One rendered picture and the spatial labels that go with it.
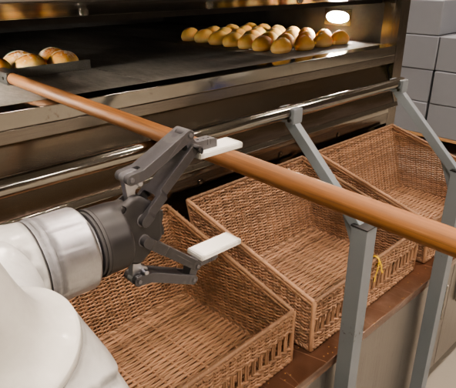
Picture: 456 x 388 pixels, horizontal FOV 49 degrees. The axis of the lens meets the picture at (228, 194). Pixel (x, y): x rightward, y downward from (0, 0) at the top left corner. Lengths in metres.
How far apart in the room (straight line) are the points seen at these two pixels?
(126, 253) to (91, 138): 0.79
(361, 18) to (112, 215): 1.93
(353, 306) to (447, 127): 3.60
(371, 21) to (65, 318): 2.09
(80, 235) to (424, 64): 4.34
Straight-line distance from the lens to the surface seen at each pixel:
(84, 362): 0.34
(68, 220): 0.50
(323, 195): 0.63
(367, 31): 2.33
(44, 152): 1.24
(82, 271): 0.50
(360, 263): 1.13
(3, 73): 1.46
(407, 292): 1.61
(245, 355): 1.12
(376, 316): 1.48
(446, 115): 4.67
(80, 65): 1.63
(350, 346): 1.26
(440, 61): 4.65
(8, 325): 0.31
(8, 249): 0.47
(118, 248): 0.52
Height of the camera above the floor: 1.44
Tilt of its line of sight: 24 degrees down
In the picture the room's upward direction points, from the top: straight up
